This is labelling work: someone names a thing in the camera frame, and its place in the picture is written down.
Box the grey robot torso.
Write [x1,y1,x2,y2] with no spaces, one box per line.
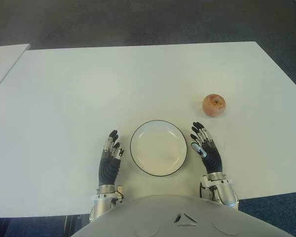
[70,195,294,237]

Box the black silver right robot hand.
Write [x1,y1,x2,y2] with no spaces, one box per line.
[189,121,224,175]

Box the dark table leg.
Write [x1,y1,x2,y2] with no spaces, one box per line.
[64,214,82,237]

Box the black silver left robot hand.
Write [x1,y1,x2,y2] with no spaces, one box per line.
[98,129,125,186]

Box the white plate black rim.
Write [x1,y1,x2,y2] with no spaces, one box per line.
[130,119,188,177]

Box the red yellow apple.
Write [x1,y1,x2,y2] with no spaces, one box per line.
[202,93,227,119]

